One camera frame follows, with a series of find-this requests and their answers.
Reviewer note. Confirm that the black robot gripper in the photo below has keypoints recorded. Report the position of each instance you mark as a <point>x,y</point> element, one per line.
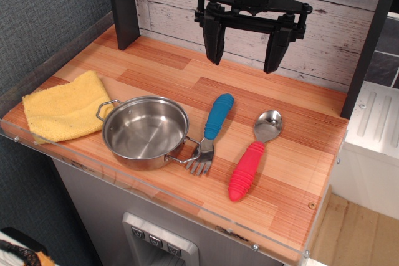
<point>283,20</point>

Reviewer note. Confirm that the red handled metal spoon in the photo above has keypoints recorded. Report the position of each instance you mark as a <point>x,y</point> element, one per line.
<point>267,127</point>

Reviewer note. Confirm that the stainless steel pot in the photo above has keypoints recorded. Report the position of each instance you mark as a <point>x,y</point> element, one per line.
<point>145,133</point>

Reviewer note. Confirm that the white toy sink unit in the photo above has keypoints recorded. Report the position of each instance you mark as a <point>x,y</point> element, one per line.
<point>366,172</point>

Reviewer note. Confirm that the yellow cloth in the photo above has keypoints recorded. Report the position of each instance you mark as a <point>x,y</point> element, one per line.
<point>67,111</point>

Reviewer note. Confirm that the clear acrylic edge guard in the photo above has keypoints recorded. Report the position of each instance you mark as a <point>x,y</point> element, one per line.
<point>278,225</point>

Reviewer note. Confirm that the silver dispenser panel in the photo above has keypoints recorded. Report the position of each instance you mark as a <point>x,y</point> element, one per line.
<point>154,245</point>

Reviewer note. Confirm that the orange black object corner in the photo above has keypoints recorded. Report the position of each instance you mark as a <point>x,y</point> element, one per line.
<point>28,256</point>

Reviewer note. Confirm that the blue handled metal fork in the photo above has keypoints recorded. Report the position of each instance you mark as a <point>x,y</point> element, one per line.
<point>218,113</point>

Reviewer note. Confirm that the dark right post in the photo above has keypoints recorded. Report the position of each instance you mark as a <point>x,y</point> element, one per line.
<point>369,46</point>

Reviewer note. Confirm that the dark post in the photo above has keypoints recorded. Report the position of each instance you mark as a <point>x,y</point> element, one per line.
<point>126,22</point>
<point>369,46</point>

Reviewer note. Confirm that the dark left post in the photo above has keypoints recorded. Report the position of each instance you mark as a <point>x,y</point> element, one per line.
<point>126,22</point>

